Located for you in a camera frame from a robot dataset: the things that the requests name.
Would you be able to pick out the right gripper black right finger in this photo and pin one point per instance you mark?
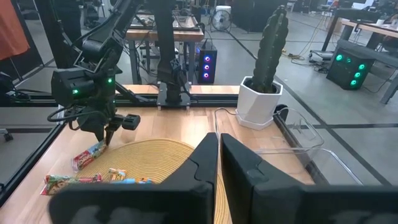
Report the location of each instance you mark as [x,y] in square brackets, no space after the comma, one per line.
[280,202]

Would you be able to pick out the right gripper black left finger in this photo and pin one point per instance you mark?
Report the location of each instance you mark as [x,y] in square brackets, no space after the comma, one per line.
[140,202]

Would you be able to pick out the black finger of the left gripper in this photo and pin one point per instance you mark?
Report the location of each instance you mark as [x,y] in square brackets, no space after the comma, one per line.
[101,134]
[112,127]

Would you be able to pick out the blue and red granola bar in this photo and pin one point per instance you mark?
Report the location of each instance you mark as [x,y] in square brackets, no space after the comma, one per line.
[133,180]

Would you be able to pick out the red Chewy granola bar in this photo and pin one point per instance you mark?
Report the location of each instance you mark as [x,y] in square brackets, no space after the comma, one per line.
[87,157]

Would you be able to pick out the green and red granola bar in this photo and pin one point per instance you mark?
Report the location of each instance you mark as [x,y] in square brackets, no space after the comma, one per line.
[68,183]

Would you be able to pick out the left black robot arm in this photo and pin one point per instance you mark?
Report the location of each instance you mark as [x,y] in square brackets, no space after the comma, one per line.
[166,46]

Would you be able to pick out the round woven yellow placemat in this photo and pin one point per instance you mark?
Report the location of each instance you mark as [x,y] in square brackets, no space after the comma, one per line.
[140,158]

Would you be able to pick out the clear plastic bin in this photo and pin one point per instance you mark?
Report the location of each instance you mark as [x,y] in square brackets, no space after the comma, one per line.
[342,168]
[311,137]

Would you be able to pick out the office chair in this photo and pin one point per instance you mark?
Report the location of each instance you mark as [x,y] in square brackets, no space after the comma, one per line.
[5,136]

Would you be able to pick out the white faceted plant pot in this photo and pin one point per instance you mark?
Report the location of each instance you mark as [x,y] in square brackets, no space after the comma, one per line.
[255,105]

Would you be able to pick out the narrow black computer tower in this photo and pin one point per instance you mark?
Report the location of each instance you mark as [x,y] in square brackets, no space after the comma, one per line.
[206,74]

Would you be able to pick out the orange cloth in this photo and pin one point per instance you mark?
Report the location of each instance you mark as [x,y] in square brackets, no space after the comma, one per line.
[11,28]

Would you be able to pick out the tall green cactus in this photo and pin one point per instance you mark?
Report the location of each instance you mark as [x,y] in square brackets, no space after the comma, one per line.
[267,56]

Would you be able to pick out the wide black computer tower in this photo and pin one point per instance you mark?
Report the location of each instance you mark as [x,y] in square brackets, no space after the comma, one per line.
[348,71]

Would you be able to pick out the round floor fan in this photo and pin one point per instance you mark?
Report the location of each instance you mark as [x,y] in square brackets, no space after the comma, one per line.
[221,20]

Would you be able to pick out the white bucket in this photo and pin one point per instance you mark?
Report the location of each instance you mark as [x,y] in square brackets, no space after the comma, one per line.
[224,8]

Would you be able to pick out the wooden top desk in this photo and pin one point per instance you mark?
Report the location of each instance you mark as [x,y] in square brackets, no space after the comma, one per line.
[373,28]

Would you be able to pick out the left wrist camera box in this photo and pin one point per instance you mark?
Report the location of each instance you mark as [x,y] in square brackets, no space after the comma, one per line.
[130,122]

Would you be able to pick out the black table frame rail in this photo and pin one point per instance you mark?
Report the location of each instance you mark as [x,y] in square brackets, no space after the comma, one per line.
[31,160]

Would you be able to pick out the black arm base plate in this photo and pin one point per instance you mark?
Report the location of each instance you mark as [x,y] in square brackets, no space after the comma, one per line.
[183,101]

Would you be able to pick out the black rig frame post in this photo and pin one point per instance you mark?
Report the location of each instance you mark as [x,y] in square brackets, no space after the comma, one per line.
[53,31]

